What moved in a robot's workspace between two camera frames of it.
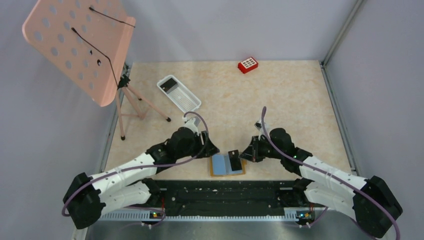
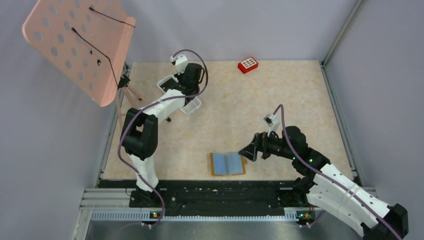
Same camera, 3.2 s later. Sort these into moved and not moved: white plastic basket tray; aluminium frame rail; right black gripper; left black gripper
Moved: left black gripper
Not moved: aluminium frame rail; right black gripper; white plastic basket tray
